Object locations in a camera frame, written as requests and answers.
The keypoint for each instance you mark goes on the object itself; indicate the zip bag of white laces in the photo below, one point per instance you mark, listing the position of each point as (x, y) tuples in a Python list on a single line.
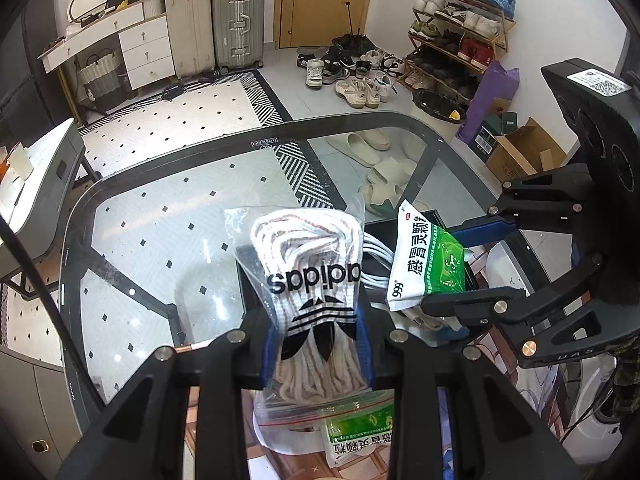
[(310, 260)]

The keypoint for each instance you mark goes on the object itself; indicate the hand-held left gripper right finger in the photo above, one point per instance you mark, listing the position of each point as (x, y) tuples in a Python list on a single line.
[(367, 352)]

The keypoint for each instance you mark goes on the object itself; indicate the silver suitcase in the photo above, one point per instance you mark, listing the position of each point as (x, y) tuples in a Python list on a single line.
[(237, 25)]

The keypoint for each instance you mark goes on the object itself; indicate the cardboard box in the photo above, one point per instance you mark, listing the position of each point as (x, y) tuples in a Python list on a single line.
[(530, 155)]

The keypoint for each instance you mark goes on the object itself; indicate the black white patterned rug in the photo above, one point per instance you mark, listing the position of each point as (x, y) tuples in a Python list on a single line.
[(190, 125)]

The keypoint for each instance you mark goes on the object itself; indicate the woven basket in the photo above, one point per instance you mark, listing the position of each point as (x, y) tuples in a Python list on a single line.
[(102, 77)]

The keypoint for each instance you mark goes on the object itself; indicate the wooden shoe rack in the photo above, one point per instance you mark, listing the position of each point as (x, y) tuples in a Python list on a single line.
[(502, 35)]

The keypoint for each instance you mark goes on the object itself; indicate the beige suitcase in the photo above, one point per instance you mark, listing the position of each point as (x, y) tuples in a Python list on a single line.
[(190, 30)]

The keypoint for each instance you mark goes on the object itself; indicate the beige slipper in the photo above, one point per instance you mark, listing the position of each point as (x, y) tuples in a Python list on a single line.
[(355, 150), (377, 139)]

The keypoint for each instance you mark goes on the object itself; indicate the wooden door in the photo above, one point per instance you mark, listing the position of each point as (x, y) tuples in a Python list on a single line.
[(325, 0)]

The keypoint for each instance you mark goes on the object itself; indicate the person's right forearm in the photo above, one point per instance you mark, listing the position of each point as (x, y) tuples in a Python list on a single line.
[(627, 370)]

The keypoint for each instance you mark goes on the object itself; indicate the pile of shoes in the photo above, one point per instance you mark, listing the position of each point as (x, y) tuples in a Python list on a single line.
[(350, 75)]

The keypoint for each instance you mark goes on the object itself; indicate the rows of assorted shoes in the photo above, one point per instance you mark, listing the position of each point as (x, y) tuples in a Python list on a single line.
[(450, 25)]

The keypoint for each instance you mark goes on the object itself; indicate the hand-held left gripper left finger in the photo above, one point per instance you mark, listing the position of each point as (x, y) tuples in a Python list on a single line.
[(266, 355)]

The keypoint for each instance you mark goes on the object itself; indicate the purple bag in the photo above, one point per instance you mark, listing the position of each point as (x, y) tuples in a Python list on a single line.
[(492, 100)]

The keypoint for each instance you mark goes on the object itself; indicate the white dressing table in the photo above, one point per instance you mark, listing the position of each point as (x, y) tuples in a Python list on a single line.
[(140, 50)]

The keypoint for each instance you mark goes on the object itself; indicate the cream slipper green mark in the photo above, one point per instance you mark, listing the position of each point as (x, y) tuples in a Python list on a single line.
[(385, 200)]

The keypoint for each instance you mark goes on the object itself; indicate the black storage box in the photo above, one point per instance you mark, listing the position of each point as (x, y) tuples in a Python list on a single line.
[(375, 305)]

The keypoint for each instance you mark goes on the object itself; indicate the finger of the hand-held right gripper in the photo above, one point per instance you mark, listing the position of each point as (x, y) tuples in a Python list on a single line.
[(480, 306), (480, 232)]

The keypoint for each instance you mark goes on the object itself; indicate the grey side desk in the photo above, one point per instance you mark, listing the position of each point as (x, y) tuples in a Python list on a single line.
[(45, 190)]

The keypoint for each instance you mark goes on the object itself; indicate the green white medicine packet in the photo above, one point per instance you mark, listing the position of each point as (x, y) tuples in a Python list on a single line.
[(357, 435), (425, 265)]

